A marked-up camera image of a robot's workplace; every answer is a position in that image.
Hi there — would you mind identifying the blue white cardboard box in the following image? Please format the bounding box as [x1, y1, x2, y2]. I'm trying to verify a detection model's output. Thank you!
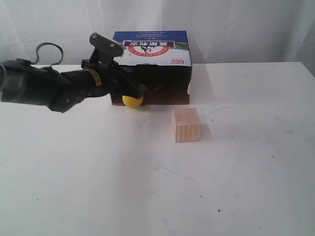
[113, 30, 192, 105]

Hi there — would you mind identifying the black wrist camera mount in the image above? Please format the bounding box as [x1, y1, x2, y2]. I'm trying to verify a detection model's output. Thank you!
[89, 32, 124, 68]

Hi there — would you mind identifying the light wooden cube block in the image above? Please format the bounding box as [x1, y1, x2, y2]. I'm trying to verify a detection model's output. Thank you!
[172, 108, 201, 143]

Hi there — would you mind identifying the yellow rubber ball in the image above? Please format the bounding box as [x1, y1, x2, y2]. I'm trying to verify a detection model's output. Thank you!
[122, 95, 144, 109]

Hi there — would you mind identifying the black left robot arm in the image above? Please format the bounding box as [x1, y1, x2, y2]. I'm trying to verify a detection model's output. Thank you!
[0, 59, 149, 113]

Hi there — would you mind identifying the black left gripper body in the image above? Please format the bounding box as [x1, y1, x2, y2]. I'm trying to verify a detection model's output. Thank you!
[81, 59, 136, 97]

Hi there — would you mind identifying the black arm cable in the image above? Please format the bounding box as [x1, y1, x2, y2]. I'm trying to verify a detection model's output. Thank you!
[31, 42, 64, 67]

